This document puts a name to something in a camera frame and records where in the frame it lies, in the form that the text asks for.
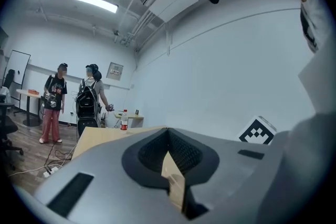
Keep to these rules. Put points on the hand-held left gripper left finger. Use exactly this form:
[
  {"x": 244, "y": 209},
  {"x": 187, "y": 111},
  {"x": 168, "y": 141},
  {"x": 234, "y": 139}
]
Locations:
[{"x": 105, "y": 165}]

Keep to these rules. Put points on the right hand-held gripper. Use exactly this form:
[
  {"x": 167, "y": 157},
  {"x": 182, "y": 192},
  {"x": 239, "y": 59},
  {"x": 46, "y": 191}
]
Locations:
[{"x": 258, "y": 132}]

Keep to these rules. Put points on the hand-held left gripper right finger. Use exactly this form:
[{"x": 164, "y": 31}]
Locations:
[{"x": 231, "y": 173}]

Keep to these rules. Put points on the light wooden table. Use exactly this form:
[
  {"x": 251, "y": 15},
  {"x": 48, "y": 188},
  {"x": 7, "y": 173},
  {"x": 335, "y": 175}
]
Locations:
[{"x": 105, "y": 136}]

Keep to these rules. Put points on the red label water bottle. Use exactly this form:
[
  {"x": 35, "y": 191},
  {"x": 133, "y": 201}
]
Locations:
[{"x": 124, "y": 123}]

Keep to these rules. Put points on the white power strip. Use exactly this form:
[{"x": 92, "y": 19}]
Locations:
[{"x": 51, "y": 171}]

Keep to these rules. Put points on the small wooden desk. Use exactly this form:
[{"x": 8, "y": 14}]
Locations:
[{"x": 131, "y": 116}]

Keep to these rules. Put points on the person's grey shirt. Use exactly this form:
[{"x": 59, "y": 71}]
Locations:
[{"x": 315, "y": 165}]

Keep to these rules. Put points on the orange flat object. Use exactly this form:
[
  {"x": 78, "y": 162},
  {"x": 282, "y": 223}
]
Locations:
[{"x": 33, "y": 91}]

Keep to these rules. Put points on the black office chair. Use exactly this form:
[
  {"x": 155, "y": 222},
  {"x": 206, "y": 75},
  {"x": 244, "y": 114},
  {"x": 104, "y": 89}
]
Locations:
[
  {"x": 9, "y": 78},
  {"x": 8, "y": 128}
]

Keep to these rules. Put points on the round white table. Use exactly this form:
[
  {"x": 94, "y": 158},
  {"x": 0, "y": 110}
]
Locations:
[{"x": 27, "y": 95}]

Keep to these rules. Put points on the white whiteboard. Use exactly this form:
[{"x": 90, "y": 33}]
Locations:
[{"x": 17, "y": 73}]

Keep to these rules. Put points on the white ceiling pipes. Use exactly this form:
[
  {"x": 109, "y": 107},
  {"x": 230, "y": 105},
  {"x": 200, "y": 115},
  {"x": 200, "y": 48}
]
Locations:
[{"x": 141, "y": 26}]

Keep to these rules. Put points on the ceiling light panel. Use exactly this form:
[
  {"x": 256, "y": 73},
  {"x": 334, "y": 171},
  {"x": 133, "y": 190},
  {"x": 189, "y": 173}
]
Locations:
[{"x": 94, "y": 2}]

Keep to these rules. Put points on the grey wall panel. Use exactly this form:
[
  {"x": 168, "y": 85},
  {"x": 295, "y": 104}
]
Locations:
[{"x": 115, "y": 71}]

